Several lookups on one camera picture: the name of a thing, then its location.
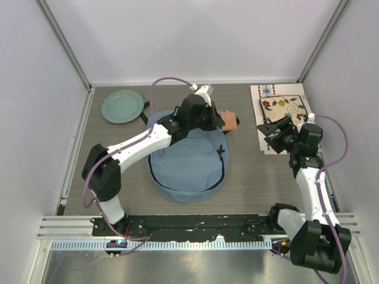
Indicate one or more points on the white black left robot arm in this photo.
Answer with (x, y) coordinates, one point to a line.
(105, 165)

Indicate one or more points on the pale green round plate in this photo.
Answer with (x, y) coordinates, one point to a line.
(122, 106)

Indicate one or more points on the patterned white placemat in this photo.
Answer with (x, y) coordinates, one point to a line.
(261, 91)

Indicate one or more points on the slotted white cable duct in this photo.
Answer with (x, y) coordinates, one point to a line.
(113, 245)

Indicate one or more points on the floral square ceramic plate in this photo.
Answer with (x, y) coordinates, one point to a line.
(275, 108)

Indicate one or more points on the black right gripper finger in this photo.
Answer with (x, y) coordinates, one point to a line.
(280, 125)
(275, 142)

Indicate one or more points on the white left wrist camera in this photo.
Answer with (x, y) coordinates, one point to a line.
(204, 91)

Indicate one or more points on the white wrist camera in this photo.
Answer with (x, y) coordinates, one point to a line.
(204, 91)
(308, 118)

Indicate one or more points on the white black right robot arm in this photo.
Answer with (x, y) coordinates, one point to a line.
(318, 241)

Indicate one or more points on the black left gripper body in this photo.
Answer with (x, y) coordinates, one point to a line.
(206, 120)

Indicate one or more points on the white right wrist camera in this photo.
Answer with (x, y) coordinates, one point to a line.
(308, 118)

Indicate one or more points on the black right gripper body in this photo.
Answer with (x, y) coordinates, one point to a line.
(291, 134)

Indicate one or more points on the light blue student backpack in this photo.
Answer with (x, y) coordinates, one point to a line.
(193, 169)

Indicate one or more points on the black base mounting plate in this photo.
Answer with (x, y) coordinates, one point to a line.
(197, 228)

